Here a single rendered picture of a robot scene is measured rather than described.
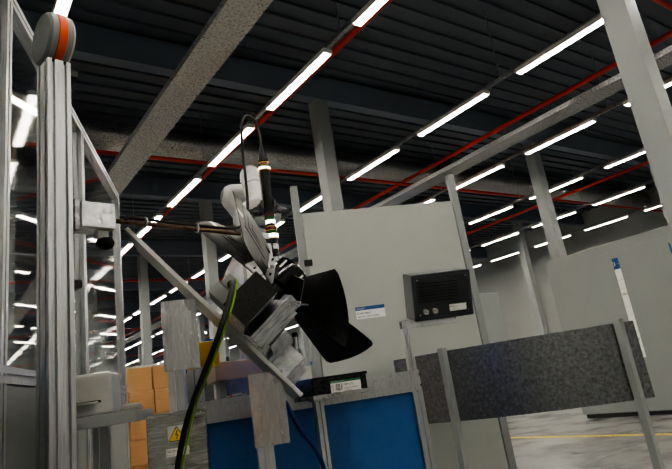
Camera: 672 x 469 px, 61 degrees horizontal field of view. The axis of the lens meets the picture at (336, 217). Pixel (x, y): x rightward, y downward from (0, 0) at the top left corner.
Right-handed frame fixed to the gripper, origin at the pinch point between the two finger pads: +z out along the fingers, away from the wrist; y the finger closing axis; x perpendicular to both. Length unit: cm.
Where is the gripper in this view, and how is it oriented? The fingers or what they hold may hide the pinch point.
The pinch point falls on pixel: (268, 205)
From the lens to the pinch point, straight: 203.6
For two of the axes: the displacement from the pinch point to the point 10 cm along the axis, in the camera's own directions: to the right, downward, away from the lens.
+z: 1.7, -3.2, -9.3
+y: -9.7, 0.9, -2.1
